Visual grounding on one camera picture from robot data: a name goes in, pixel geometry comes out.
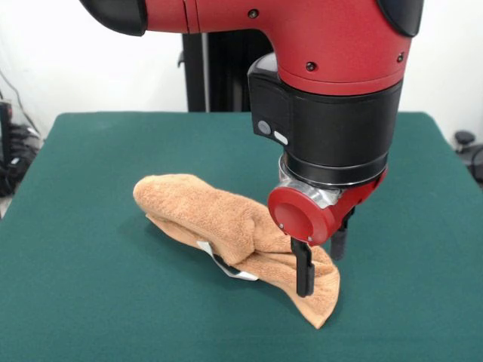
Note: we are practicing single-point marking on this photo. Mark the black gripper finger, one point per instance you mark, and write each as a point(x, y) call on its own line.
point(337, 247)
point(303, 275)

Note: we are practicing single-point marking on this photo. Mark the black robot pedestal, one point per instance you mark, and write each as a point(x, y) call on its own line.
point(226, 75)

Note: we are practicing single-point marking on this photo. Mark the dark green table cloth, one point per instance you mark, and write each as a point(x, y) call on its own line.
point(94, 264)

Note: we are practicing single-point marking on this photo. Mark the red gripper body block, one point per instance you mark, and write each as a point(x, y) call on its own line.
point(298, 218)

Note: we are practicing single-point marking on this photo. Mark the grey office chair base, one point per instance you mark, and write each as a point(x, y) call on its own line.
point(465, 137)

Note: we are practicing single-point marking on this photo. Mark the orange terry towel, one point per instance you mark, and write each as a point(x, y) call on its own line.
point(203, 207)

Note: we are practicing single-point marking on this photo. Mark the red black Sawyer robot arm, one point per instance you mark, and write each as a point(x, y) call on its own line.
point(332, 45)

